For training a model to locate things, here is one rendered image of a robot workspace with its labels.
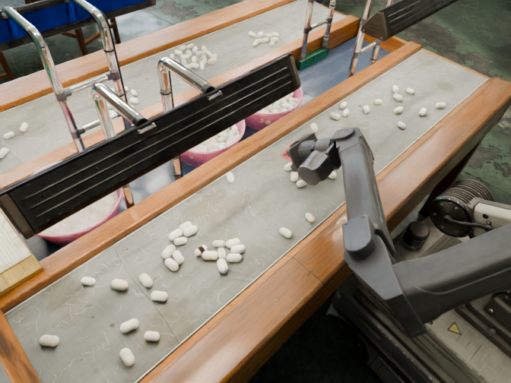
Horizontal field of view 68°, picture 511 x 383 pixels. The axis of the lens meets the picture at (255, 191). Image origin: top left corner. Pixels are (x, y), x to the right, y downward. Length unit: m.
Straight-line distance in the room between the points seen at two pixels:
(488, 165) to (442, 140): 1.35
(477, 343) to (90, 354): 1.01
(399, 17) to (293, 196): 0.58
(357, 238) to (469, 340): 0.82
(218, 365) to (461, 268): 0.49
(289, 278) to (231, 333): 0.18
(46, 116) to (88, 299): 0.69
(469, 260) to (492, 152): 2.34
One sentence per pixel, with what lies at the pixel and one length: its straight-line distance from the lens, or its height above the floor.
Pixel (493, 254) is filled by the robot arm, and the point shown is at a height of 1.19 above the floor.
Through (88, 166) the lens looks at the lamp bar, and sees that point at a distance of 0.65.
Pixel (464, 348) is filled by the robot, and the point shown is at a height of 0.47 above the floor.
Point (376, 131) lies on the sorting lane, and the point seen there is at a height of 0.74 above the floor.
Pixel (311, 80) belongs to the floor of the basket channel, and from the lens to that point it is 1.65.
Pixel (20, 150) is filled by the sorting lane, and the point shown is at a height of 0.74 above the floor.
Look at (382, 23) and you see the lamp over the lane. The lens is 1.16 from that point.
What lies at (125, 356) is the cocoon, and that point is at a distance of 0.83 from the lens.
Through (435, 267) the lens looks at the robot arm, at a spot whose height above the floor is 1.15.
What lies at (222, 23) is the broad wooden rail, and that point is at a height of 0.76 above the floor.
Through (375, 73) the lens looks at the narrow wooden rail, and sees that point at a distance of 1.60.
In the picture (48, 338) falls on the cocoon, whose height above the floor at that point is 0.76.
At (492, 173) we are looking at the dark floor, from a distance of 2.65.
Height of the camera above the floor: 1.53
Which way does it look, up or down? 48 degrees down
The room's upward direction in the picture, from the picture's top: 5 degrees clockwise
